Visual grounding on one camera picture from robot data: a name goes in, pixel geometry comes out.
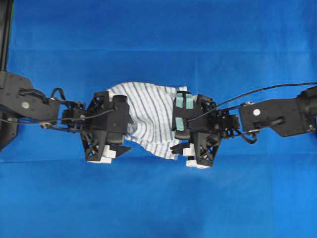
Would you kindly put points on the black frame post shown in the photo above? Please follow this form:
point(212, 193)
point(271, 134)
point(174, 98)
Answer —
point(6, 14)

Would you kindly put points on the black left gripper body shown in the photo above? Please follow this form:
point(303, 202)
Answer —
point(79, 118)

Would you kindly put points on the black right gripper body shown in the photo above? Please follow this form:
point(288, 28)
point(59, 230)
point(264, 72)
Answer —
point(205, 144)

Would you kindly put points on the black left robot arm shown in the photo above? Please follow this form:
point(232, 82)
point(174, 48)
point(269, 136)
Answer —
point(19, 100)

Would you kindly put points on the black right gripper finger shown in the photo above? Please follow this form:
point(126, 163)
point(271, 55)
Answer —
point(178, 149)

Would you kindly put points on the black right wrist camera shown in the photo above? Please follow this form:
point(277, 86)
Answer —
point(185, 108)

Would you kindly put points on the white blue-striped towel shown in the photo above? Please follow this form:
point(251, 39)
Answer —
point(151, 111)

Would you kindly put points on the blue table cloth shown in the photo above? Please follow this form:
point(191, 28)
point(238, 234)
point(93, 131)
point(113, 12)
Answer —
point(219, 48)

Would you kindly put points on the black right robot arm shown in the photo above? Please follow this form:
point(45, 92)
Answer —
point(287, 117)

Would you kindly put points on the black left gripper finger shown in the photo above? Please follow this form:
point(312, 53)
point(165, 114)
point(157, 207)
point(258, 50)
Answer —
point(114, 151)

